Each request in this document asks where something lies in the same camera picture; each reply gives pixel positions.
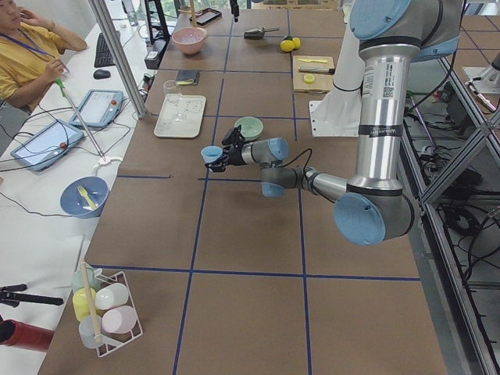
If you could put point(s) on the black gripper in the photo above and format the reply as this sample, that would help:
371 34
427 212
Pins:
234 156

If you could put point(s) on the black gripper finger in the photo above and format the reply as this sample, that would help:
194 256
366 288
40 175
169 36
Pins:
234 7

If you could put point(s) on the light blue plastic cup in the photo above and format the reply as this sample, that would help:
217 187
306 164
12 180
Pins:
211 153

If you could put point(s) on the green bowl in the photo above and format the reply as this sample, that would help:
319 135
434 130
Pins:
251 127

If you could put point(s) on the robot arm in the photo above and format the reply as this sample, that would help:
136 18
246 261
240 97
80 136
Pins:
371 206

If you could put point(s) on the metal ice scoop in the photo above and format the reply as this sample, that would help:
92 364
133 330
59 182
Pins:
258 32

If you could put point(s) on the pink bowl with ice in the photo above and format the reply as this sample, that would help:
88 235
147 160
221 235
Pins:
189 40

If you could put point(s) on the dark blue bowl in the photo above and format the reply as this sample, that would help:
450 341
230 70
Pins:
73 204

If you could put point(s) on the wooden round stand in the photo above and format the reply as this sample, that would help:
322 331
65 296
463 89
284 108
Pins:
195 10

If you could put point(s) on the cream bear tray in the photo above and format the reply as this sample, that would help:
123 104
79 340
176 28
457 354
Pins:
192 106

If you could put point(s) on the yellow lemon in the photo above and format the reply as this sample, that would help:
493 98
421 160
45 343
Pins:
287 46
297 43

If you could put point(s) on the yellow plastic knife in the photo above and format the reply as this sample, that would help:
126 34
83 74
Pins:
322 61

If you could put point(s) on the clear wine glass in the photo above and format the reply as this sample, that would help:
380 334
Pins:
171 90

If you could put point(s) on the black power box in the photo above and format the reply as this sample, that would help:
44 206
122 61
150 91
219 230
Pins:
155 53

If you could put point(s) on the wooden cutting board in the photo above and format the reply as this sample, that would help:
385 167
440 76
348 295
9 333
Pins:
313 74

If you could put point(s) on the lemon half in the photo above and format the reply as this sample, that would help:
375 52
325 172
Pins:
309 79

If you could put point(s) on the black keyboard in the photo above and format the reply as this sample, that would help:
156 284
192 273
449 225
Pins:
103 55

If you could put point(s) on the black computer mouse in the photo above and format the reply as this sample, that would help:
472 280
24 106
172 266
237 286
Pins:
100 74

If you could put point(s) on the yellow plastic fork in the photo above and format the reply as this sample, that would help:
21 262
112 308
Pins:
84 194

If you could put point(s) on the white cup in rack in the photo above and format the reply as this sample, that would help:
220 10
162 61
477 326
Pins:
111 296

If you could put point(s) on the blue teach pendant tablet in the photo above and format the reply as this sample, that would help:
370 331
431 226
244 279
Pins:
47 146

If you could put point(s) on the green cup in rack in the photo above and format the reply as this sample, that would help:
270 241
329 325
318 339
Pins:
78 280

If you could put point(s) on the pink cup in rack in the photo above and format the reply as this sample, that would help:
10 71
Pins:
119 320

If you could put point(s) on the yellow cup in rack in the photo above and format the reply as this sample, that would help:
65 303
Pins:
80 304

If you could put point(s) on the seated person yellow shirt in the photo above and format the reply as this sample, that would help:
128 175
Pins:
31 49

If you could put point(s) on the clear blue cup in rack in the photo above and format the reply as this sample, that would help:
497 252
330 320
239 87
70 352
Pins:
87 333

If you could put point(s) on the red cylinder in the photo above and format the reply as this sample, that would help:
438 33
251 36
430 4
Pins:
21 335

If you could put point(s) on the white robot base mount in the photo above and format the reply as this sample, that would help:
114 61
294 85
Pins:
338 113

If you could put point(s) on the aluminium frame post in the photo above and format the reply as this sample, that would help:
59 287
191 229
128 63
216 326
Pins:
107 27

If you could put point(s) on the green handled metal stick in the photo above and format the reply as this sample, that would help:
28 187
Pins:
104 160

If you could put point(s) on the white wire cup rack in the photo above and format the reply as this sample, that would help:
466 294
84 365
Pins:
111 342

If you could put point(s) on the black tripod handle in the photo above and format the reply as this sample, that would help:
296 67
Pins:
13 295

